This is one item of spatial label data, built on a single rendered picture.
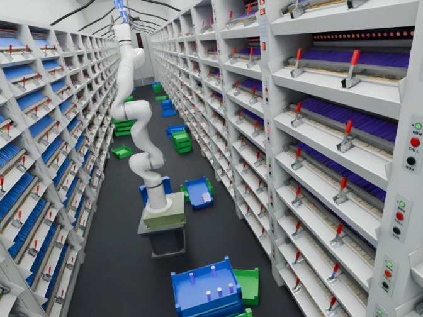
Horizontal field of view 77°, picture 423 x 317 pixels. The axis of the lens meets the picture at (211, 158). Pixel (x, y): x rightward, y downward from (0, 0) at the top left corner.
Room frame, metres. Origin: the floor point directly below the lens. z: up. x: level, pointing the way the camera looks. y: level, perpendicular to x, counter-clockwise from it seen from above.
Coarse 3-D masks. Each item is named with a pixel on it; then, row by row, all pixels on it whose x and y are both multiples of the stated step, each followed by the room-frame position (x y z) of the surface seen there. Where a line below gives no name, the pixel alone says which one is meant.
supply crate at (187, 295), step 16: (192, 272) 0.99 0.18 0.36; (208, 272) 1.01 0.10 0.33; (224, 272) 1.00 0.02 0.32; (176, 288) 0.94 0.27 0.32; (192, 288) 0.93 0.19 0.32; (208, 288) 0.92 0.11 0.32; (224, 288) 0.90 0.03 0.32; (240, 288) 0.83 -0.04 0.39; (176, 304) 0.80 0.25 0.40; (192, 304) 0.84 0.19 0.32; (208, 304) 0.81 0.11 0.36; (224, 304) 0.82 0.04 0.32
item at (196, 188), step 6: (198, 180) 2.32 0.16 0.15; (204, 180) 2.32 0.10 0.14; (186, 186) 2.24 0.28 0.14; (192, 186) 2.29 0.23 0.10; (198, 186) 2.29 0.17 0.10; (204, 186) 2.28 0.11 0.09; (192, 192) 2.22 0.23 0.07; (198, 192) 2.22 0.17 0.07; (204, 192) 2.21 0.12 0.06; (192, 198) 2.16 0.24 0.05; (198, 198) 2.15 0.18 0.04; (192, 204) 2.02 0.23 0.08; (198, 204) 2.09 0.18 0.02; (204, 204) 2.05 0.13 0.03; (210, 204) 2.07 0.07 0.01
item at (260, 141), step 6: (234, 108) 1.81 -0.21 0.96; (240, 108) 1.82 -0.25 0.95; (228, 114) 1.80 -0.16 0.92; (234, 114) 1.81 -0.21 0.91; (234, 120) 1.74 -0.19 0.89; (246, 120) 1.65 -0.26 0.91; (234, 126) 1.74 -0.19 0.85; (240, 126) 1.60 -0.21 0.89; (246, 126) 1.56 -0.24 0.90; (252, 126) 1.52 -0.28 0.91; (240, 132) 1.62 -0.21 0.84; (246, 132) 1.49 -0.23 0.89; (252, 132) 1.45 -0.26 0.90; (264, 132) 1.39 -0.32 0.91; (252, 138) 1.38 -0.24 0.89; (258, 138) 1.35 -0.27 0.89; (264, 138) 1.32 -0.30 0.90; (258, 144) 1.31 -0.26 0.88; (264, 144) 1.21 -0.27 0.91; (264, 150) 1.24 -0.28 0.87
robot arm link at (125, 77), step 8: (120, 72) 1.54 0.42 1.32; (128, 72) 1.55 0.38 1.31; (120, 80) 1.49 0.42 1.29; (128, 80) 1.50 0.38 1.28; (120, 88) 1.49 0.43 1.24; (128, 88) 1.49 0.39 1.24; (120, 96) 1.48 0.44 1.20; (112, 104) 1.50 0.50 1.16; (120, 104) 1.49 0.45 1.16; (112, 112) 1.47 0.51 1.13; (120, 112) 1.47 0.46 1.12; (120, 120) 1.49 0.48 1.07
